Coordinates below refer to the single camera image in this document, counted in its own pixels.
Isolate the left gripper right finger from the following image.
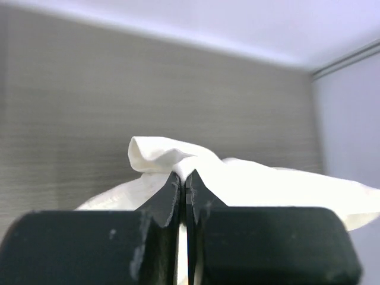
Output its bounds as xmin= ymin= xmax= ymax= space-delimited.
xmin=184 ymin=171 xmax=363 ymax=284

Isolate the right aluminium corner post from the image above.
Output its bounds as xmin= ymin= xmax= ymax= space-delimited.
xmin=311 ymin=39 xmax=379 ymax=81

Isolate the cream white t shirt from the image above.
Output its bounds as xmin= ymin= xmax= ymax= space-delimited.
xmin=80 ymin=137 xmax=379 ymax=230

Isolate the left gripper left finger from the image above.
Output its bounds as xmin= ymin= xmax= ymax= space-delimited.
xmin=1 ymin=173 xmax=181 ymax=284

